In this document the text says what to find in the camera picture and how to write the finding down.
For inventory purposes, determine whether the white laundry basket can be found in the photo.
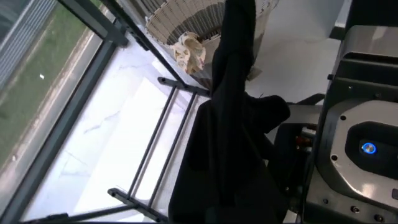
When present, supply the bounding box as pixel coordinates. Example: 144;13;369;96
145;0;279;91

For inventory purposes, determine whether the cream printed garment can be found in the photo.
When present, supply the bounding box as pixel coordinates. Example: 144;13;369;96
170;31;206;75

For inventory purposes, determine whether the black garment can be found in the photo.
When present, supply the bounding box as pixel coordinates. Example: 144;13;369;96
211;0;292;224

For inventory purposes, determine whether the black clothes rack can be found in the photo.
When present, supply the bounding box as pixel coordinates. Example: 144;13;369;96
21;0;213;223

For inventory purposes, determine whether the window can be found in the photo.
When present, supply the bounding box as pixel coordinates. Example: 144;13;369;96
0;0;130;224

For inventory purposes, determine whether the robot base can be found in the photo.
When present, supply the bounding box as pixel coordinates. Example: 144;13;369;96
273;0;398;224

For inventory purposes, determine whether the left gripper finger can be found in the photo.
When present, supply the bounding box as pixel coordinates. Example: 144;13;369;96
167;100;220;223

